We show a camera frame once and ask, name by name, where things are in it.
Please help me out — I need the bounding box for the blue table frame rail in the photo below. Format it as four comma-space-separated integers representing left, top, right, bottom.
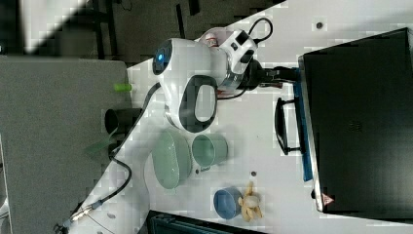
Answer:
138, 210, 266, 234

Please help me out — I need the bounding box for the green colander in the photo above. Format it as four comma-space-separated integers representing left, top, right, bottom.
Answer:
152, 129, 192, 189

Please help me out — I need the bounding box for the green slotted spatula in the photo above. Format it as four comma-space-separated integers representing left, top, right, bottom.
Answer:
84, 129, 118, 154

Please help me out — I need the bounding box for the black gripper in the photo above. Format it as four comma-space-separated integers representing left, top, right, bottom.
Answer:
239, 59, 298, 91

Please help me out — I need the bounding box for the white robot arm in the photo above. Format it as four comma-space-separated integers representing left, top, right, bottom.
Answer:
63, 38, 297, 234

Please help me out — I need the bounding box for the blue cup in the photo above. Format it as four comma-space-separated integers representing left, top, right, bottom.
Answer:
213, 187, 242, 219

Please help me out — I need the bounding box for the blue oven door flap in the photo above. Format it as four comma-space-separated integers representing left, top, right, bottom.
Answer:
274, 68, 313, 181

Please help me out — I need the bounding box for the green cylinder object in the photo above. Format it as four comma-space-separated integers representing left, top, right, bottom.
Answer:
114, 84, 132, 93

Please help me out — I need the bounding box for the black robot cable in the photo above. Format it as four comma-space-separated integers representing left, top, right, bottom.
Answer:
53, 82, 164, 228

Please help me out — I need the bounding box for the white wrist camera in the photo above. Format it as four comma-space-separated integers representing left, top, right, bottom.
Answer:
219, 18, 274, 74

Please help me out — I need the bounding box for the black toaster oven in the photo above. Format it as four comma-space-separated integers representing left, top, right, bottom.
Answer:
299, 28, 413, 223

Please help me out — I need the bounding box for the green mug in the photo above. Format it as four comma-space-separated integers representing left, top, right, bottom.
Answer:
191, 134, 228, 172

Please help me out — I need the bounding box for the peeled toy banana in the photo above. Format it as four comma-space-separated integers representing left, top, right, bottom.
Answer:
238, 181, 263, 222

